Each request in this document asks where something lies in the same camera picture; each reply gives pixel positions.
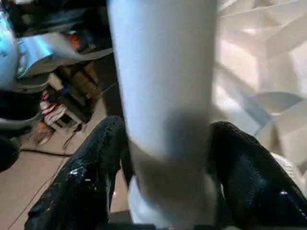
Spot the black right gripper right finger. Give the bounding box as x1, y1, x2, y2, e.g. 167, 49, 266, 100
206, 121, 307, 230

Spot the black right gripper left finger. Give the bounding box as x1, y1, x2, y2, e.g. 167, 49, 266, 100
24, 115, 130, 230

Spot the white plastic table leg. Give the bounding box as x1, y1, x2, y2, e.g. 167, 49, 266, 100
106, 0, 222, 229

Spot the grey left robot leg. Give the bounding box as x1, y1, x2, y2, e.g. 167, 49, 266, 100
0, 10, 114, 94

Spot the black floor cable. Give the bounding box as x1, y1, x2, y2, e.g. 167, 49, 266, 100
19, 81, 118, 158

